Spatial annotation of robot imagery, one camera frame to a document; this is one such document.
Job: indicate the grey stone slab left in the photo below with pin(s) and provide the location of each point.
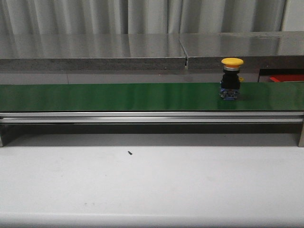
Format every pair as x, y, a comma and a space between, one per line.
99, 52

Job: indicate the grey stone slab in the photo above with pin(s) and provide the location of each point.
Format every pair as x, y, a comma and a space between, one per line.
258, 50
99, 52

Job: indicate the grey stone slab right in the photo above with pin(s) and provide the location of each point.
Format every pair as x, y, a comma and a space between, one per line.
258, 50

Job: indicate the green conveyor belt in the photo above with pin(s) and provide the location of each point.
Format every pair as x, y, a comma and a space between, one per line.
285, 96

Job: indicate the red plastic bin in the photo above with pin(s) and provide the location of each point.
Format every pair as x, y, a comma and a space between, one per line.
287, 78

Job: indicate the right conveyor support leg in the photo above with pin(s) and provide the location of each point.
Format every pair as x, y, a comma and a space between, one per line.
301, 137

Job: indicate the conveyor support leg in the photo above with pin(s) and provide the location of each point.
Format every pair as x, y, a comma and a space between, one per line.
301, 137
4, 135

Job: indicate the left conveyor support leg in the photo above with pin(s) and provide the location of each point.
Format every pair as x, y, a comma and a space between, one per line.
4, 135

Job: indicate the grey curtain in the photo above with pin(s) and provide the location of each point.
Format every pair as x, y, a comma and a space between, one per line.
139, 16

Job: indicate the aluminium conveyor frame rail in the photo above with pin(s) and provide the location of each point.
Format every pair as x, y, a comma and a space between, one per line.
152, 117

